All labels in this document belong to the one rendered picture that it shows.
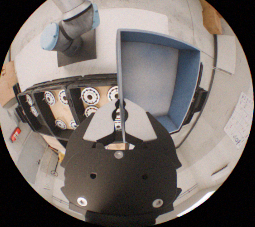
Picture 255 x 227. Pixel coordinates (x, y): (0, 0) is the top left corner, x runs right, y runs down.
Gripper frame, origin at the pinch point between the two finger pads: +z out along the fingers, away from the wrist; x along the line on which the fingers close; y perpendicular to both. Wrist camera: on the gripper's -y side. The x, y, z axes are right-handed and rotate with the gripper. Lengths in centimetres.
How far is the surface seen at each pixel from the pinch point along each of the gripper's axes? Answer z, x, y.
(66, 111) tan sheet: 26, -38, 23
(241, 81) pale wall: 33, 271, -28
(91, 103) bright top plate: 24.5, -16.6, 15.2
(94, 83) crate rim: 17.9, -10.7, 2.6
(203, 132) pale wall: 76, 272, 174
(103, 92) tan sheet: 28.0, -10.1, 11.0
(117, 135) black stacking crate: 23.3, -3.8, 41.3
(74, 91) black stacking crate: 20.7, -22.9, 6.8
